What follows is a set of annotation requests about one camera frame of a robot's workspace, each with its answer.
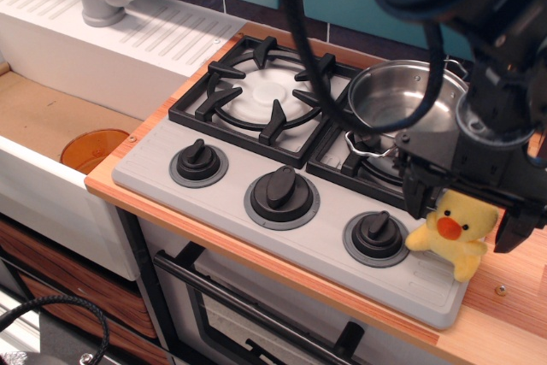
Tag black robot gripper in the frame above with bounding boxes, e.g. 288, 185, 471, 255
395, 129, 546, 253

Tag yellow stuffed duck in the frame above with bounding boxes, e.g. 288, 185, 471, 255
405, 191, 498, 283

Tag stainless steel pot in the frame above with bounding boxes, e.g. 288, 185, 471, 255
344, 60, 468, 158

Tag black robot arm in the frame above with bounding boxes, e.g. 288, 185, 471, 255
375, 0, 546, 253

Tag black right stove knob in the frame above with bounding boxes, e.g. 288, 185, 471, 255
343, 211, 409, 268

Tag black stove knob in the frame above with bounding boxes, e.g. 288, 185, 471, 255
169, 138, 229, 189
343, 211, 409, 268
244, 166, 321, 231

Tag black middle stove knob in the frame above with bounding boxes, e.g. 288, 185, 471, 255
244, 166, 321, 231

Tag grey toy stove top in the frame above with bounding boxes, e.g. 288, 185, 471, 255
110, 33, 479, 332

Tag black left stove knob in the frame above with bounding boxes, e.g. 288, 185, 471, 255
169, 138, 229, 189

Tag black right burner grate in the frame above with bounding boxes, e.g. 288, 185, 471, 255
306, 123, 406, 211

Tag black burner grate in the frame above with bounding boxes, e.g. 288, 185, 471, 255
306, 123, 406, 211
168, 34, 362, 170

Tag black left burner grate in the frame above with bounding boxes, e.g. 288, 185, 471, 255
168, 34, 362, 170

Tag toy oven door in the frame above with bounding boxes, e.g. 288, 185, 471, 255
138, 216, 450, 365

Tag orange plastic plate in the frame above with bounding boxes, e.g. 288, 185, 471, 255
60, 128, 129, 174

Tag wooden drawer fronts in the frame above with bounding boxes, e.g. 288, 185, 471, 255
1, 215, 169, 364

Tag white toy sink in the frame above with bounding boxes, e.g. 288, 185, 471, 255
1, 0, 244, 280

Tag black oven door handle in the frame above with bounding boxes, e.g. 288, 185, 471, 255
153, 242, 365, 364

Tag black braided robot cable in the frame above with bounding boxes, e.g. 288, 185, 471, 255
270, 0, 445, 134

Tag black braided foreground cable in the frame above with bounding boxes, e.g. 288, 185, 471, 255
0, 295, 110, 365

